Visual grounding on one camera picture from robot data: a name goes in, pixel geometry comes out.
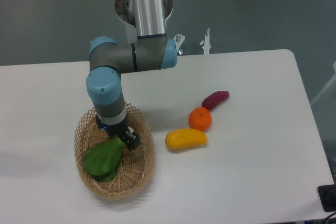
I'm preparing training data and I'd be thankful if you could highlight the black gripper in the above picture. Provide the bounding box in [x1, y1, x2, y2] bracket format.
[95, 115, 140, 151]

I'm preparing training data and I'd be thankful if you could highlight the green bok choy vegetable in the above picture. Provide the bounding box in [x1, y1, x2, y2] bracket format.
[82, 136, 125, 182]

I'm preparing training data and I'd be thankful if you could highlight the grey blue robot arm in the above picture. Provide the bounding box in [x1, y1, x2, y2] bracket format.
[86, 0, 177, 150]

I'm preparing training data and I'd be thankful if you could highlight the woven wicker basket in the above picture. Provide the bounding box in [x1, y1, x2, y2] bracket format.
[74, 103, 155, 200]

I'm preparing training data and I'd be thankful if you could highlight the yellow mango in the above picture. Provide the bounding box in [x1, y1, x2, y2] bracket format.
[165, 128, 208, 151]

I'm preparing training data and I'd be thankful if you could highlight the orange tangerine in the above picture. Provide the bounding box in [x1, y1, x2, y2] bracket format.
[188, 106, 212, 131]

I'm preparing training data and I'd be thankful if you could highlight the purple sweet potato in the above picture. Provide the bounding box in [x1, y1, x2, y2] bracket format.
[201, 91, 230, 111]

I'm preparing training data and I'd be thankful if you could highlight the black device at table edge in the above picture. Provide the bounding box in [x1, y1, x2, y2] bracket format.
[317, 184, 335, 212]

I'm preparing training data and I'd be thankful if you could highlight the white metal base frame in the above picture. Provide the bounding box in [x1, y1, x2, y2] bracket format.
[173, 28, 212, 56]

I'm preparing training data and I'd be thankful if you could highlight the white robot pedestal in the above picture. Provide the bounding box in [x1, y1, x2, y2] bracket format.
[114, 0, 173, 44]

